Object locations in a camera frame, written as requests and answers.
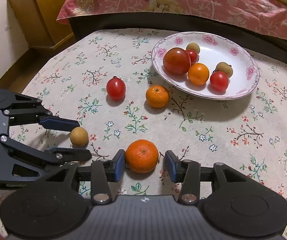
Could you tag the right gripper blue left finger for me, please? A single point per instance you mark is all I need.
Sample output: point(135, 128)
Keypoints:
point(103, 172)

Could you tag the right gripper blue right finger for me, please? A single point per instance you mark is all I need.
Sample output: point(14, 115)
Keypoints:
point(186, 172)

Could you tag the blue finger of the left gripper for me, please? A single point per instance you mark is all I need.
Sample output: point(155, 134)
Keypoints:
point(57, 123)

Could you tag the longan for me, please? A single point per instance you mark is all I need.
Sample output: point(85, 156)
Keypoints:
point(79, 137)

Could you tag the large mandarin orange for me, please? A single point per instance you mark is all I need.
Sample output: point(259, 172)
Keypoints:
point(141, 156)

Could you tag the oval cherry tomato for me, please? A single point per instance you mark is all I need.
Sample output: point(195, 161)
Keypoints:
point(116, 88)

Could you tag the small mandarin orange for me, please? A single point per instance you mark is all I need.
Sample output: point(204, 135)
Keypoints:
point(157, 96)

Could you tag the small smooth orange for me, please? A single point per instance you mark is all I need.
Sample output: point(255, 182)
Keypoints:
point(198, 74)

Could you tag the longan fruit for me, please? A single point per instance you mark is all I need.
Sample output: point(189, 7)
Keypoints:
point(193, 46)
point(224, 67)

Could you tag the large red tomato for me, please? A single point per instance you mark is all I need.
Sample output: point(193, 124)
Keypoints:
point(177, 61)

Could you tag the cherry tomato with stem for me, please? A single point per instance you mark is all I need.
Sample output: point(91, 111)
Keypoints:
point(194, 57)

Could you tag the floral tablecloth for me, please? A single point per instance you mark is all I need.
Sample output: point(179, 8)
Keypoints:
point(249, 134)

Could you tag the wooden cabinet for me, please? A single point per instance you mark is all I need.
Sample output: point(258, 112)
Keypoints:
point(38, 22)

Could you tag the white floral plate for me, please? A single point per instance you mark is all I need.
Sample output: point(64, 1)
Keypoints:
point(213, 50)

